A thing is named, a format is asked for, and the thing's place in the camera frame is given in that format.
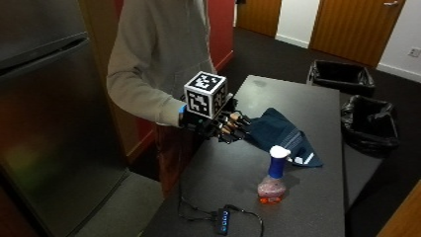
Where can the black usb hub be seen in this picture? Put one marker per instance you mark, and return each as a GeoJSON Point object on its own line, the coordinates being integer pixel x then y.
{"type": "Point", "coordinates": [225, 221]}

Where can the person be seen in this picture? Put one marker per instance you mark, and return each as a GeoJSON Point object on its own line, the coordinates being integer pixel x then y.
{"type": "Point", "coordinates": [158, 56]}

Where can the white wall socket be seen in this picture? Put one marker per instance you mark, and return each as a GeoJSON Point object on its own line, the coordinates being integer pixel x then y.
{"type": "Point", "coordinates": [415, 52]}

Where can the wooden cabinet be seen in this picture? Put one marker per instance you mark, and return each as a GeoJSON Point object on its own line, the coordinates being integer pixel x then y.
{"type": "Point", "coordinates": [406, 217]}

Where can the spray bottle with blue neck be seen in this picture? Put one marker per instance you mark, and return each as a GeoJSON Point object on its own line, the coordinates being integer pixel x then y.
{"type": "Point", "coordinates": [275, 177]}

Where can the wooden door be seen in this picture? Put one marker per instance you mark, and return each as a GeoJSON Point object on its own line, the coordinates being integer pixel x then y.
{"type": "Point", "coordinates": [261, 15]}
{"type": "Point", "coordinates": [354, 29]}

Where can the dark blue cloth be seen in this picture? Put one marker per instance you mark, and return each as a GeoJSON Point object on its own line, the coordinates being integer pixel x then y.
{"type": "Point", "coordinates": [281, 135]}

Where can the white marker cube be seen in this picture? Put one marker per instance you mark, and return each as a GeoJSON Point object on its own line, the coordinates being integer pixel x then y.
{"type": "Point", "coordinates": [206, 94]}

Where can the grey refrigerator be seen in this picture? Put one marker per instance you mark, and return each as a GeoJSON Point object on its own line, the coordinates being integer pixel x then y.
{"type": "Point", "coordinates": [49, 118]}

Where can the black lined waste bin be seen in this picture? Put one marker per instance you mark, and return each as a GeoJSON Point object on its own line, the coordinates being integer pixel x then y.
{"type": "Point", "coordinates": [370, 125]}
{"type": "Point", "coordinates": [342, 77]}

